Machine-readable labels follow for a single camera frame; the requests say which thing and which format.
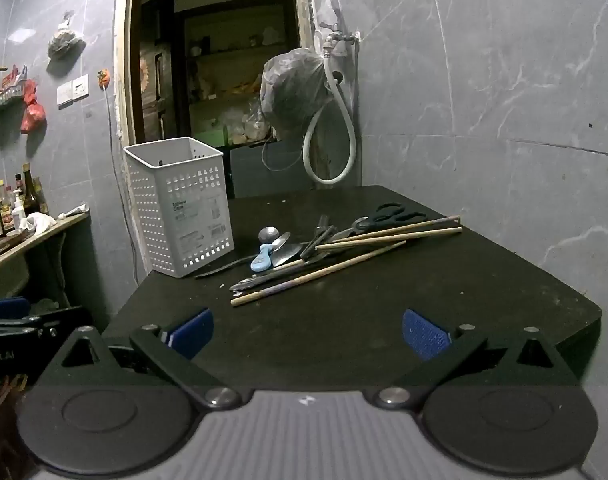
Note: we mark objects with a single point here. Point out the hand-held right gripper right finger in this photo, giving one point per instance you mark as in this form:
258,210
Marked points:
424,332

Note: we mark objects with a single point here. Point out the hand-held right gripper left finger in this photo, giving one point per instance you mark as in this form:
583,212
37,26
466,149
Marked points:
194,332

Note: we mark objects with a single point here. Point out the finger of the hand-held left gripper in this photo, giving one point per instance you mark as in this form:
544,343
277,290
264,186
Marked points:
4,307
9,327

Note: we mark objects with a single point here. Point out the metal fork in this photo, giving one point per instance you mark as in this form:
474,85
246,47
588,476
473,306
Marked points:
244,285

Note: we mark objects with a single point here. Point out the wooden chopstick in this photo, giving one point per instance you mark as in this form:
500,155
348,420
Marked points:
334,268
409,236
284,266
409,227

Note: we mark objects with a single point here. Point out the large metal spoon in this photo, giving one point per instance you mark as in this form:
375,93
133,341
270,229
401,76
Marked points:
286,255

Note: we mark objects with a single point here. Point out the round metal spoon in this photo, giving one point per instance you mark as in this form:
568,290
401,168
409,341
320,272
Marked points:
269,234

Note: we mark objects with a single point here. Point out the white perforated utensil basket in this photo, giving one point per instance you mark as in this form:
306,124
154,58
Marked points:
184,200

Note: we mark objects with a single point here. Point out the black spatula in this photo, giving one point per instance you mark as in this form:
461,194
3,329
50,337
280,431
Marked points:
309,244

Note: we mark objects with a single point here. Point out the wooden kitchen counter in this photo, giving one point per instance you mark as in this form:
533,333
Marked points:
34,242

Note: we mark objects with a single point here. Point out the white cloth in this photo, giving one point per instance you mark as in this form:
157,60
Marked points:
36,222

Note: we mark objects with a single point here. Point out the white squeeze bottle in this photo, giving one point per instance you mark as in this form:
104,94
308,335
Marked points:
18,212

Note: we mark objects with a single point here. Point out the white tube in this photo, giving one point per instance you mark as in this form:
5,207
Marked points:
73,211

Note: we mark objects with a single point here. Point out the tall dark glass bottle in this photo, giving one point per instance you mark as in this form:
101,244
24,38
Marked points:
31,195

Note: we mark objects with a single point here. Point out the grey cabinet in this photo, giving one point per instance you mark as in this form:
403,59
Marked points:
274,180

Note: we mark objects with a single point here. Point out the red plastic bag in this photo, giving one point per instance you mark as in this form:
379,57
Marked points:
34,116

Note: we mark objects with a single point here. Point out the green box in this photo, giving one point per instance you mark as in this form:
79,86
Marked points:
209,139

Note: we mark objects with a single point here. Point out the clear bags of food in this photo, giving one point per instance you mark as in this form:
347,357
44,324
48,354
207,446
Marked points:
251,127

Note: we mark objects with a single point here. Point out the red packets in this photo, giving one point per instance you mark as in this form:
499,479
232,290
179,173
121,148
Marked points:
15,79

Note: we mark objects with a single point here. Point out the sunflower decoration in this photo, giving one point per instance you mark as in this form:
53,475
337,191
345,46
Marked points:
145,75

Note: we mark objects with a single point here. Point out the hanging net bag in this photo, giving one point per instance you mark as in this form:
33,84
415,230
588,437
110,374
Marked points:
64,42

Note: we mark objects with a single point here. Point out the dark wooden door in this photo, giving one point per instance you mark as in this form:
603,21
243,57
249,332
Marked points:
159,35

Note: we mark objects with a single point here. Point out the dark wooden shelf unit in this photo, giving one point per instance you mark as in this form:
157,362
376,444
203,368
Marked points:
234,4

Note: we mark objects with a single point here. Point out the small clear plastic bag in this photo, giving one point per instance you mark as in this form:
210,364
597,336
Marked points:
328,7

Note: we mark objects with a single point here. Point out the white wall rack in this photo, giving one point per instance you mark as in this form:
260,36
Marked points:
1,102

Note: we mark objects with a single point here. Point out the white wall switch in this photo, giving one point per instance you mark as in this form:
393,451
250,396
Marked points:
73,91

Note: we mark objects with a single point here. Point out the pale door frame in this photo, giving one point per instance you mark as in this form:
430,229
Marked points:
121,85

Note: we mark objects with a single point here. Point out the orange wall hook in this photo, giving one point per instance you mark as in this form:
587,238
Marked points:
103,78

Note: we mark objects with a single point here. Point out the metal wall faucet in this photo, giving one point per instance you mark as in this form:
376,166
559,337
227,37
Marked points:
334,40

